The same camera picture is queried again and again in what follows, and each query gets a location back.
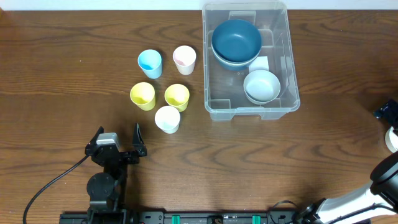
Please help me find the yellow cup on right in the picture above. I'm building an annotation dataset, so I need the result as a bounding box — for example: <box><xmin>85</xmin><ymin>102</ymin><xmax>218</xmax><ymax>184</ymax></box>
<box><xmin>164</xmin><ymin>84</ymin><xmax>190</xmax><ymax>112</ymax></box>

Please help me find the pink plastic cup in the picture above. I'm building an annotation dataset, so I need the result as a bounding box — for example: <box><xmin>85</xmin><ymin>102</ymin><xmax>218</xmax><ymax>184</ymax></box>
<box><xmin>173</xmin><ymin>45</ymin><xmax>197</xmax><ymax>75</ymax></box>

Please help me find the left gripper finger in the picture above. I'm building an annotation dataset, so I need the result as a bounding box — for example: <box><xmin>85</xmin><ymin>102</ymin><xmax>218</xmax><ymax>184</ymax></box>
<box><xmin>132</xmin><ymin>123</ymin><xmax>147</xmax><ymax>157</ymax></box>
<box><xmin>88</xmin><ymin>126</ymin><xmax>104</xmax><ymax>146</ymax></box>

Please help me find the light blue plastic cup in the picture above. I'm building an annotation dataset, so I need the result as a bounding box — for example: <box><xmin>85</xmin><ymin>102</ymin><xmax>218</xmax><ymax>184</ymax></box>
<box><xmin>137</xmin><ymin>49</ymin><xmax>162</xmax><ymax>79</ymax></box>

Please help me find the clear plastic storage container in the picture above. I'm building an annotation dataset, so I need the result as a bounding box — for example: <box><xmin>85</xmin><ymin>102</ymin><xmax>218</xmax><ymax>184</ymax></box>
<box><xmin>202</xmin><ymin>1</ymin><xmax>300</xmax><ymax>121</ymax></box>

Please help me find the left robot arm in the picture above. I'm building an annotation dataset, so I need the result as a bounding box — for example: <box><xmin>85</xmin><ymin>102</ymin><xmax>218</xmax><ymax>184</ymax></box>
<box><xmin>85</xmin><ymin>124</ymin><xmax>147</xmax><ymax>223</ymax></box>

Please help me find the white plastic cup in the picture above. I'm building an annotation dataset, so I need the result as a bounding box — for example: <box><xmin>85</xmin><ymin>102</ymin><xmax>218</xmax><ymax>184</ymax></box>
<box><xmin>155</xmin><ymin>106</ymin><xmax>180</xmax><ymax>134</ymax></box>

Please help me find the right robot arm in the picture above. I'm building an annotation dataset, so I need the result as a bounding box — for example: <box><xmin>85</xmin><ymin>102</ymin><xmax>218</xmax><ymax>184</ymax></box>
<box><xmin>295</xmin><ymin>152</ymin><xmax>397</xmax><ymax>223</ymax></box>

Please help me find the yellow cup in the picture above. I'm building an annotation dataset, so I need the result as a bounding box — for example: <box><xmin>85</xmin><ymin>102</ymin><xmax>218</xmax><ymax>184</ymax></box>
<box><xmin>130</xmin><ymin>82</ymin><xmax>155</xmax><ymax>111</ymax></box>
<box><xmin>164</xmin><ymin>84</ymin><xmax>190</xmax><ymax>112</ymax></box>

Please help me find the dark blue bowl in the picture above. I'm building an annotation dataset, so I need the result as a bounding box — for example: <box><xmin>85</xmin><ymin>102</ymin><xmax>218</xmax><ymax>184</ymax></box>
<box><xmin>211</xmin><ymin>19</ymin><xmax>262</xmax><ymax>63</ymax></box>
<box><xmin>217</xmin><ymin>60</ymin><xmax>249</xmax><ymax>71</ymax></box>

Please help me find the yellow cup on left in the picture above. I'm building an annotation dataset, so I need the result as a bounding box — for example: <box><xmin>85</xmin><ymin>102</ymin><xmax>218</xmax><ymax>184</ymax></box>
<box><xmin>130</xmin><ymin>82</ymin><xmax>155</xmax><ymax>111</ymax></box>

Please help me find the light grey-blue bowl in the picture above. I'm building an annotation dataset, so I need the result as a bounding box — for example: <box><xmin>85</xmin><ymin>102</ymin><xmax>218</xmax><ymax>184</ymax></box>
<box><xmin>243</xmin><ymin>70</ymin><xmax>281</xmax><ymax>105</ymax></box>

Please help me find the white bowl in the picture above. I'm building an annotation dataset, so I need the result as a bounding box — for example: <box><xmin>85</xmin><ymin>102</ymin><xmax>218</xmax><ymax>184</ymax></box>
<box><xmin>385</xmin><ymin>126</ymin><xmax>398</xmax><ymax>153</ymax></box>

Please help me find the white label in container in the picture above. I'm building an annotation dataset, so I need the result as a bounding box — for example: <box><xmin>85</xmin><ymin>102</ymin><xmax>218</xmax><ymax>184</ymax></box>
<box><xmin>249</xmin><ymin>56</ymin><xmax>269</xmax><ymax>73</ymax></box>

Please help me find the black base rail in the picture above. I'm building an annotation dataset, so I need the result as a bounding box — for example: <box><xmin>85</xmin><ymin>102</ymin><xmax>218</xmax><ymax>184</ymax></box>
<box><xmin>59</xmin><ymin>210</ymin><xmax>303</xmax><ymax>224</ymax></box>

